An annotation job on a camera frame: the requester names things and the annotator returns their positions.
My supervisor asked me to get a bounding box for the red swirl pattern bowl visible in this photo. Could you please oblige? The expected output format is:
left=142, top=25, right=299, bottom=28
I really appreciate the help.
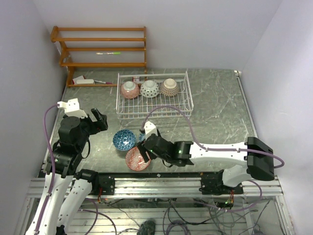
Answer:
left=125, top=147, right=151, bottom=171

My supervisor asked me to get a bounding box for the pink floral pattern bowl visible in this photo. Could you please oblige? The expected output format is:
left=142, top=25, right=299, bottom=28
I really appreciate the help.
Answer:
left=121, top=81, right=140, bottom=99

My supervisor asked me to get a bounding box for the red circle pattern bowl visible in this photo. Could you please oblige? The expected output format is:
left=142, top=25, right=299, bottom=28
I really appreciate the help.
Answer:
left=140, top=80, right=159, bottom=98

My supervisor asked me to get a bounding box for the brown lattice pattern bowl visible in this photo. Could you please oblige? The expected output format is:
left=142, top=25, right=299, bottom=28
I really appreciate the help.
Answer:
left=160, top=78, right=179, bottom=97

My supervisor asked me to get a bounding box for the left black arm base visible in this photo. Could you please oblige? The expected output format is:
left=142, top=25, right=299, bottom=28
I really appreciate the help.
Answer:
left=99, top=176, right=115, bottom=195

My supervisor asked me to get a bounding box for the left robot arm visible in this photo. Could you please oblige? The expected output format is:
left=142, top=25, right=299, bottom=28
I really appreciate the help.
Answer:
left=26, top=108, right=108, bottom=235

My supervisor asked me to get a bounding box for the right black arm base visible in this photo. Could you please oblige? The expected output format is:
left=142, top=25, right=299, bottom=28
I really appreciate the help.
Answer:
left=199, top=178, right=244, bottom=195

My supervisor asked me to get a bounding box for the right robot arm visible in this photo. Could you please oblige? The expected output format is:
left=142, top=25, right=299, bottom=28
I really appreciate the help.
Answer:
left=137, top=134, right=275, bottom=195

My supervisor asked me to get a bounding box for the wooden shelf rack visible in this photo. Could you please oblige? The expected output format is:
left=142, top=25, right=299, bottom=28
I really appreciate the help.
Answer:
left=50, top=25, right=148, bottom=88

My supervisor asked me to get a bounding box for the blue wave pattern bowl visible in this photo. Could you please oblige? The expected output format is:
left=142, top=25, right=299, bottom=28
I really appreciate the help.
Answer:
left=138, top=133, right=146, bottom=142

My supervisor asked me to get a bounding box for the blue triangle pattern bowl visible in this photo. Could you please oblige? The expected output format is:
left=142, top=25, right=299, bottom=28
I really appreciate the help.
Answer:
left=112, top=129, right=136, bottom=151

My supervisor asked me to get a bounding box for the pink white marker pen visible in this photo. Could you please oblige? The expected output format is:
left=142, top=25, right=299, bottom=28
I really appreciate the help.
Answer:
left=94, top=80, right=113, bottom=85

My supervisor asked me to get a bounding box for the white eraser block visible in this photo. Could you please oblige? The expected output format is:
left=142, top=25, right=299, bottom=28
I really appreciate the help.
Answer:
left=72, top=75, right=95, bottom=85

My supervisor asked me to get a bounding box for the green white marker pen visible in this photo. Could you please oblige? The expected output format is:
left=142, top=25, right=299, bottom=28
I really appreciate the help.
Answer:
left=96, top=51, right=121, bottom=55

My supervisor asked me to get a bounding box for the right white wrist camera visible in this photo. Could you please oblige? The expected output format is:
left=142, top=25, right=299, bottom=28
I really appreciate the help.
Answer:
left=139, top=121, right=157, bottom=139

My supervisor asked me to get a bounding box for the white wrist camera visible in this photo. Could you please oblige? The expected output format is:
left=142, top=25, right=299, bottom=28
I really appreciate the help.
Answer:
left=57, top=98, right=88, bottom=118
left=139, top=121, right=157, bottom=139

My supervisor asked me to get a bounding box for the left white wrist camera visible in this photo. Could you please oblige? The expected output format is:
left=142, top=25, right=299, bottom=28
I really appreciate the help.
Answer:
left=57, top=98, right=88, bottom=118

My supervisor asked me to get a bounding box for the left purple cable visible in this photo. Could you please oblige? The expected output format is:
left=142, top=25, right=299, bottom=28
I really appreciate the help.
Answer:
left=33, top=103, right=61, bottom=233

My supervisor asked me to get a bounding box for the aluminium rail frame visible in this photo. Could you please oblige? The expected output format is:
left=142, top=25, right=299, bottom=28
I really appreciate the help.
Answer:
left=21, top=173, right=295, bottom=235

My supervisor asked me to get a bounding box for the white wire dish rack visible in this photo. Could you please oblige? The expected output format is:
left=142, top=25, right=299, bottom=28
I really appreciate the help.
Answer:
left=116, top=72, right=194, bottom=120

